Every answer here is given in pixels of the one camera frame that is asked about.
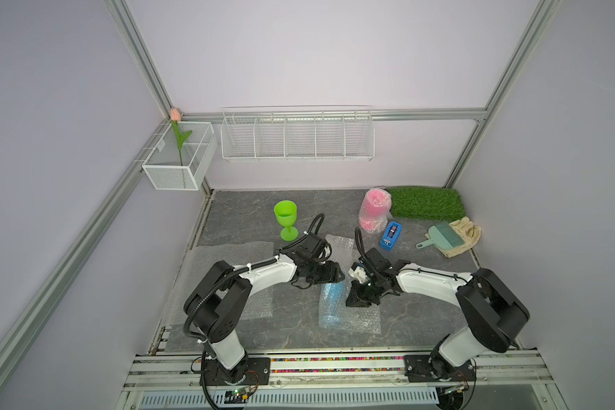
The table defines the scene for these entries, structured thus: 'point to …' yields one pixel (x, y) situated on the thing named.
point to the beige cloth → (471, 233)
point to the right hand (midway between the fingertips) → (345, 302)
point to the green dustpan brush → (444, 236)
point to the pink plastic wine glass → (376, 207)
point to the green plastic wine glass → (286, 213)
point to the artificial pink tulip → (181, 138)
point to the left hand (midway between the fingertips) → (337, 279)
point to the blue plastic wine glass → (331, 294)
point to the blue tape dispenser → (390, 236)
